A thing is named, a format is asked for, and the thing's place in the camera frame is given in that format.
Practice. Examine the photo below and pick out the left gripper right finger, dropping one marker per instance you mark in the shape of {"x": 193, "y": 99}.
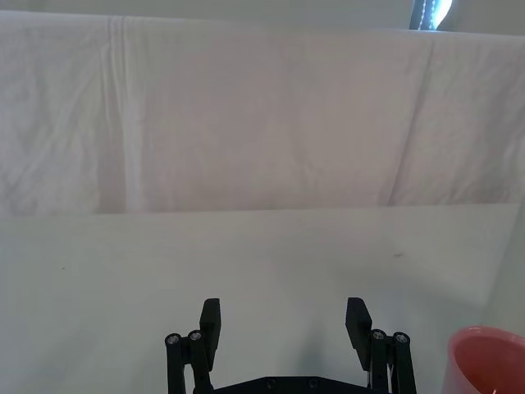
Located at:
{"x": 381, "y": 361}

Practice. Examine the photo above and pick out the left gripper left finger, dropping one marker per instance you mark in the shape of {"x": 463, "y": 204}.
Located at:
{"x": 197, "y": 357}

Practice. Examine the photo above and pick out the white tablecloth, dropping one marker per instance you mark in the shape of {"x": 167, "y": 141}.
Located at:
{"x": 123, "y": 287}

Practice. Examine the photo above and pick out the pink plastic cup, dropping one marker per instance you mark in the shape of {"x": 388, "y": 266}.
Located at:
{"x": 484, "y": 361}

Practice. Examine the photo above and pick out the white curtain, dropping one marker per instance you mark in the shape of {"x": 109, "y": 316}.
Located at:
{"x": 246, "y": 123}

